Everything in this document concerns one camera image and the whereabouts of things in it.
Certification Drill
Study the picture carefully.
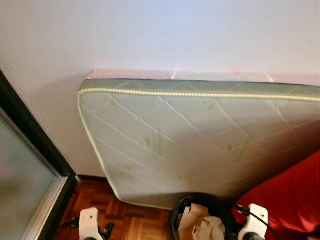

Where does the dark wooden baseboard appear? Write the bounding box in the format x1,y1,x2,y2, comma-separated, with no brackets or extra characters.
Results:
77,174,108,182

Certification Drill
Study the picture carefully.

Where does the round black waste bin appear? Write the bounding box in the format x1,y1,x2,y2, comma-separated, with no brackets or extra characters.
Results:
169,192,241,240

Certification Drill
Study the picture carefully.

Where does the brown cardboard piece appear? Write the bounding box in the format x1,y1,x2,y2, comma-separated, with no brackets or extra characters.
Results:
179,203,211,240

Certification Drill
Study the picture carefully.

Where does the frosted glass sliding door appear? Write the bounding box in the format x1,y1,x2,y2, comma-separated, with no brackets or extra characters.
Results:
0,69,79,240

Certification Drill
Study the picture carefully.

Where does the crumpled whitish paper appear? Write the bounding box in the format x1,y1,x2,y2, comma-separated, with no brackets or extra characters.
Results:
192,216,227,240

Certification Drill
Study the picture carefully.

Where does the large red cushion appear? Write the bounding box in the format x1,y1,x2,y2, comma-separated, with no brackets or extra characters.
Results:
232,150,320,240

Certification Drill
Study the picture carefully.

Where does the green white quilted mattress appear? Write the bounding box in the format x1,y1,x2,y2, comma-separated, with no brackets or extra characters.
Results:
76,77,320,210

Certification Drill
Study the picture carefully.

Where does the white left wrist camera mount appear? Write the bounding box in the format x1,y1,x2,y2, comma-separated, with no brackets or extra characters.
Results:
78,207,104,240

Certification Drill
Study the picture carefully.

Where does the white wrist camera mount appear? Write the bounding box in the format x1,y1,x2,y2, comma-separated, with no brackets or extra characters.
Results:
238,203,269,240
78,207,104,240

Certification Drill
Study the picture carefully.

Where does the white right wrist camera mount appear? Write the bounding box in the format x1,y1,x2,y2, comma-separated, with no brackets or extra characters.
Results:
238,203,269,240

